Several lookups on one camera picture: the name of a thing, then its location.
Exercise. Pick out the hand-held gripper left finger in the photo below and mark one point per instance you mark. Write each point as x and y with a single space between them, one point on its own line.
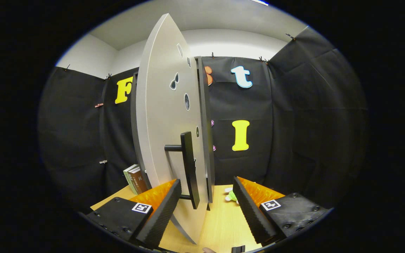
164 211

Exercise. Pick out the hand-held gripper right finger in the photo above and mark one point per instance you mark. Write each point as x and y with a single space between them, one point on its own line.
250 207

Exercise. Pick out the white green plush toy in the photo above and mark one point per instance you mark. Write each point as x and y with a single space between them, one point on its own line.
231 196

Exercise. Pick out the dark brown book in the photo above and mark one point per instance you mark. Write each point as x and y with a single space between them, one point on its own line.
134 180

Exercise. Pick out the dark grey cabinet body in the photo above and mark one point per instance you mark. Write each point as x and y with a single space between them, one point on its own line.
205 140

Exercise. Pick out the black backdrop cloth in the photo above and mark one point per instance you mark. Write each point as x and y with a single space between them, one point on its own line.
294 123

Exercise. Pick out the long ceiling light strip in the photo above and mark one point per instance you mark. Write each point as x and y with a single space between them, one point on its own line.
261 2

